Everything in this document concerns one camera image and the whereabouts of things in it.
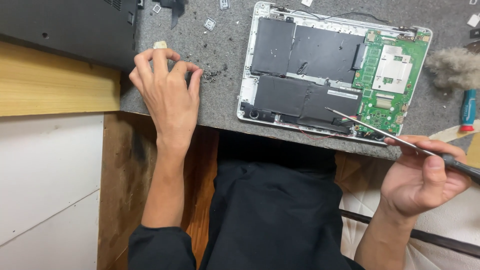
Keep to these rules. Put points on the white keyboard keycap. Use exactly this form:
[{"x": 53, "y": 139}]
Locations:
[{"x": 474, "y": 20}]

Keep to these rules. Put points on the open white laptop base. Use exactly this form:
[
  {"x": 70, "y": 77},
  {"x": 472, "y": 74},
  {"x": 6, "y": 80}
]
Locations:
[{"x": 249, "y": 90}]

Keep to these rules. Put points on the black laptop battery pack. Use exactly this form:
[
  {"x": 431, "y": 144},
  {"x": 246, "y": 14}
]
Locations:
[{"x": 318, "y": 56}]

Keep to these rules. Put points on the pile of small black screws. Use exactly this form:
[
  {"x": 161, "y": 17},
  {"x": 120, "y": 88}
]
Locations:
[{"x": 212, "y": 74}]

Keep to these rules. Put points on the small square metal bracket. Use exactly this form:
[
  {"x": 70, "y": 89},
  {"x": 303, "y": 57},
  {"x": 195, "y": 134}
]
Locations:
[{"x": 210, "y": 24}]

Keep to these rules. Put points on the black ribbon strip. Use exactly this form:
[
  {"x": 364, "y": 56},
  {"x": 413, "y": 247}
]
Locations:
[{"x": 174, "y": 9}]

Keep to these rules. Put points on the white quilted cushion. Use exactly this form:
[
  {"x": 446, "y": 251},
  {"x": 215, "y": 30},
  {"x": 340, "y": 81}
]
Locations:
[{"x": 446, "y": 225}]

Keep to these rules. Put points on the black laptop bottom cover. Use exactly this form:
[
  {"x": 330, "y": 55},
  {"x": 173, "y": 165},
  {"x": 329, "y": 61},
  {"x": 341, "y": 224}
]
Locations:
[{"x": 67, "y": 26}]

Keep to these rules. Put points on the small grey metal bracket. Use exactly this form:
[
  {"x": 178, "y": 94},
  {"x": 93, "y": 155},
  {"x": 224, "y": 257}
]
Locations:
[{"x": 224, "y": 4}]

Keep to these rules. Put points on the grey felt work mat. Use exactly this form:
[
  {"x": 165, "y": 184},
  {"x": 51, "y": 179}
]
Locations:
[{"x": 221, "y": 48}]

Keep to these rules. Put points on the grey fluffy dusting brush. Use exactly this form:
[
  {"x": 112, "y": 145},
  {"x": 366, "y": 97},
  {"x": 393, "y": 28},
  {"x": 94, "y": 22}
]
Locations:
[{"x": 455, "y": 67}]

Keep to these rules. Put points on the light wooden board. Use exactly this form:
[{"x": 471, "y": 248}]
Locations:
[{"x": 56, "y": 82}]

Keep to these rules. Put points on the black keyboard keycap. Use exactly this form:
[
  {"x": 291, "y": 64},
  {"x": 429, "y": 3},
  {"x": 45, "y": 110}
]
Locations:
[{"x": 475, "y": 33}]

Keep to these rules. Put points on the beige masking tape strip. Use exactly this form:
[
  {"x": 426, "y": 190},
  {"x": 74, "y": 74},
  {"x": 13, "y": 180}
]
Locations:
[{"x": 450, "y": 133}]

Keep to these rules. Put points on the small white plastic piece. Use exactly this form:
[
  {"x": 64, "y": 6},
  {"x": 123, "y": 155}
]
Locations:
[{"x": 306, "y": 2}]

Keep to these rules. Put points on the person's right hand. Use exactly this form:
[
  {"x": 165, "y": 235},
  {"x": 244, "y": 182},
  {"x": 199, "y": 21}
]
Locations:
[{"x": 410, "y": 187}]

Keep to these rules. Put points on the small square white frame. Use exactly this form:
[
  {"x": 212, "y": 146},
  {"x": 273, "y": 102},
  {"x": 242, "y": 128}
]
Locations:
[{"x": 156, "y": 8}]

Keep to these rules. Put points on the small beige plastic piece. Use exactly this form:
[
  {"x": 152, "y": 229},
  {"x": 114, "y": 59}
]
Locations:
[{"x": 160, "y": 44}]

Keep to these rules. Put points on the blue and red screwdriver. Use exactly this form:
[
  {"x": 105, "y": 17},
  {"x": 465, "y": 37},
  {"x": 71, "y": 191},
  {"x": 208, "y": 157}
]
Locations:
[{"x": 468, "y": 108}]

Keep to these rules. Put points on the person's left hand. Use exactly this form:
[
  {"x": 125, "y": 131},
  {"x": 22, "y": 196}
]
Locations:
[{"x": 168, "y": 101}]

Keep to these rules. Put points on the person's black trousers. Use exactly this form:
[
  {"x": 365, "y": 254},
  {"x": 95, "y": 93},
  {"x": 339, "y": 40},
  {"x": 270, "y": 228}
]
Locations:
[{"x": 277, "y": 217}]

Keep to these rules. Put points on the person's black sleeve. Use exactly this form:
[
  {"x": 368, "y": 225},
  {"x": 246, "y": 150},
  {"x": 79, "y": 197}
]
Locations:
[{"x": 161, "y": 249}]

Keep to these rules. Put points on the black laptop speaker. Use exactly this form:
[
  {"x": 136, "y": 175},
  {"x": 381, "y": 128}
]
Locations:
[{"x": 257, "y": 113}]

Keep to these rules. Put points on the green laptop motherboard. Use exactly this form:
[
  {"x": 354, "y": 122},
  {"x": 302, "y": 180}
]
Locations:
[{"x": 392, "y": 108}]

